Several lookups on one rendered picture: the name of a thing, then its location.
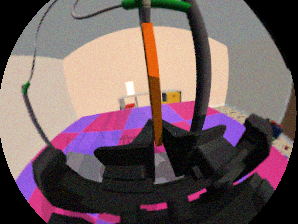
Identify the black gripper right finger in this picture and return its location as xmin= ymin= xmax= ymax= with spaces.
xmin=161 ymin=120 xmax=227 ymax=177

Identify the orange handle with grey loop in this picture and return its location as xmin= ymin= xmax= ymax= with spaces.
xmin=140 ymin=0 xmax=162 ymax=147

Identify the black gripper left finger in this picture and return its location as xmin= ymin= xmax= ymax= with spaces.
xmin=93 ymin=119 xmax=156 ymax=183

